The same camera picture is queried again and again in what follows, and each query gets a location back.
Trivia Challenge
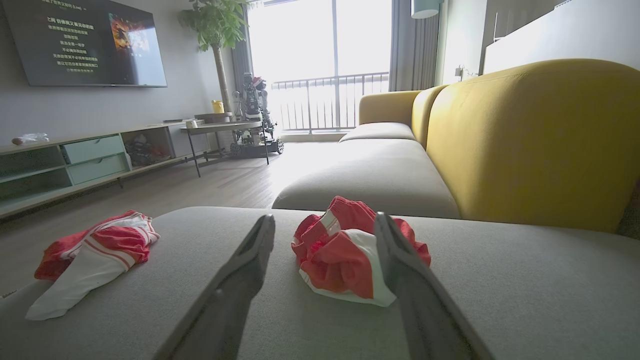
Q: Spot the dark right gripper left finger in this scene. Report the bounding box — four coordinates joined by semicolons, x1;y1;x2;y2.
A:
152;214;276;360

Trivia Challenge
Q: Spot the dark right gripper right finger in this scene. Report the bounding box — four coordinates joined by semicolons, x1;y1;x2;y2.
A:
373;212;496;360

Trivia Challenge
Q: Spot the red shirt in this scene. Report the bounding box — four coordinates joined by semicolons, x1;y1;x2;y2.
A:
291;195;432;308

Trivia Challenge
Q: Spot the red white basketball jersey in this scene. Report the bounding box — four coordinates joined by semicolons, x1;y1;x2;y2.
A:
25;210;161;321

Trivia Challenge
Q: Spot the large grey sofa seat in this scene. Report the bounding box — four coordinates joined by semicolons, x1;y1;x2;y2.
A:
271;138;461;219

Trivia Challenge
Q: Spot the black legged side table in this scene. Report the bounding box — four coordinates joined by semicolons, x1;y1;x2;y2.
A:
180;120;271;178

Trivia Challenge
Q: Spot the dark clutter in cabinet shelf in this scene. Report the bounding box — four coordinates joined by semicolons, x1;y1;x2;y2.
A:
124;134;171;167

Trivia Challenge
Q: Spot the brown round tray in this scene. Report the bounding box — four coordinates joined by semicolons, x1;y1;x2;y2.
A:
194;112;234;124

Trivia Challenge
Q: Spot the small grey sofa seat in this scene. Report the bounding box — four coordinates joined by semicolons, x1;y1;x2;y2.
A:
339;122;417;144

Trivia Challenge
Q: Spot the black wheeled mobile robot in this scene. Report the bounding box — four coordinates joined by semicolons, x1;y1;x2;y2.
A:
230;72;285;159

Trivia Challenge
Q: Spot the narrow yellow sofa backrest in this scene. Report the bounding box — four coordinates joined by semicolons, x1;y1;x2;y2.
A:
411;85;448;150

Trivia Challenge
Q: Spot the long low tv cabinet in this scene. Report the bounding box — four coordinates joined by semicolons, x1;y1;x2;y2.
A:
0;120;211;219

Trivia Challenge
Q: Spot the large yellow sofa backrest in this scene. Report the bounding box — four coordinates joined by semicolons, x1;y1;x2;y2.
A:
426;59;640;234

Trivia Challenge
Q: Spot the low yellow sofa backrest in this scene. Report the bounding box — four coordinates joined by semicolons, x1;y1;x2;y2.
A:
358;90;423;126

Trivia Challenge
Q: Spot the metal balcony railing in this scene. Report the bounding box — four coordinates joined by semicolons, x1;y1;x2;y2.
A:
271;71;390;133

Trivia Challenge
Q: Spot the grey window curtain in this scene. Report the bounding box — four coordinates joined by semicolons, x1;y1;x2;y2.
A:
231;10;253;91
389;0;441;92

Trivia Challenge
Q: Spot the clear plastic bag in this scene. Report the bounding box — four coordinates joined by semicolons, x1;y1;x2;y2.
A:
11;132;50;146

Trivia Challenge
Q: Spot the green potted tree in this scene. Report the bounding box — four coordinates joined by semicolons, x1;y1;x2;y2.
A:
177;0;251;113

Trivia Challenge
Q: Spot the wall mounted flat television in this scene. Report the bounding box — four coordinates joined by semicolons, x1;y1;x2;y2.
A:
1;0;168;88

